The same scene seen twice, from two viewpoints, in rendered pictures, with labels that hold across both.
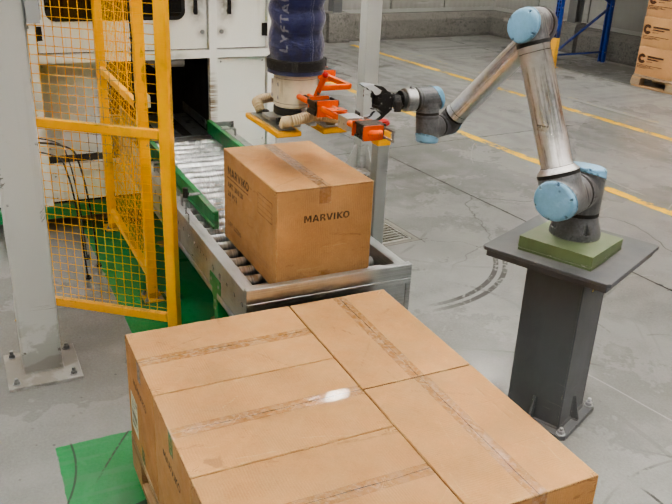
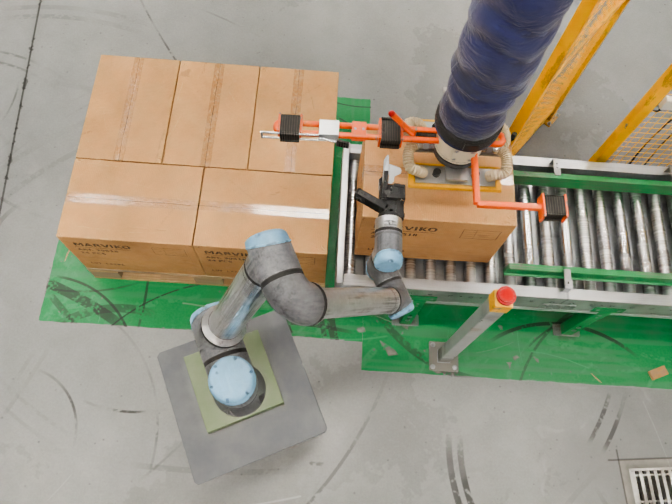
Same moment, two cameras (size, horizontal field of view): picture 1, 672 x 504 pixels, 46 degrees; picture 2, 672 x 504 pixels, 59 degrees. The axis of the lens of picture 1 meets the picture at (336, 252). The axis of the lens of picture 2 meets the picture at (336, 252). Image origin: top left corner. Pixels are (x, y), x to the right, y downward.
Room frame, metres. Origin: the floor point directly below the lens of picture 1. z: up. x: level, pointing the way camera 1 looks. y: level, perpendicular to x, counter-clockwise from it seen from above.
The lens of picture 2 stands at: (3.18, -1.08, 3.01)
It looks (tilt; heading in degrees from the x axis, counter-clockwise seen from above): 68 degrees down; 113
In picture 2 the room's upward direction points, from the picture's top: 7 degrees clockwise
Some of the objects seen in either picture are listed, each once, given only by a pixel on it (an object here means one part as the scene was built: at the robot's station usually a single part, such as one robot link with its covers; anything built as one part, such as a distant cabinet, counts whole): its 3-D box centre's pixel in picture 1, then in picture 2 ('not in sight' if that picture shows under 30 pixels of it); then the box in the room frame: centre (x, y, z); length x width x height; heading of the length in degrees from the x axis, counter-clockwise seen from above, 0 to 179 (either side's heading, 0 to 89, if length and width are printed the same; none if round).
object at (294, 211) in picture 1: (294, 210); (429, 198); (3.05, 0.18, 0.75); 0.60 x 0.40 x 0.40; 27
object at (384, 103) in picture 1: (388, 100); (390, 202); (2.97, -0.17, 1.24); 0.12 x 0.09 x 0.08; 117
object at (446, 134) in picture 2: (296, 62); (469, 118); (3.07, 0.18, 1.35); 0.23 x 0.23 x 0.04
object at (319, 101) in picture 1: (323, 106); (390, 133); (2.84, 0.07, 1.23); 0.10 x 0.08 x 0.06; 117
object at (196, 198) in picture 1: (163, 169); (669, 181); (3.98, 0.93, 0.60); 1.60 x 0.10 x 0.09; 26
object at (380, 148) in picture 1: (374, 232); (468, 332); (3.47, -0.18, 0.50); 0.07 x 0.07 x 1.00; 26
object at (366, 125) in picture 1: (367, 130); (290, 126); (2.53, -0.08, 1.23); 0.08 x 0.07 x 0.05; 27
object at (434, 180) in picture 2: (316, 116); (455, 175); (3.11, 0.10, 1.13); 0.34 x 0.10 x 0.05; 27
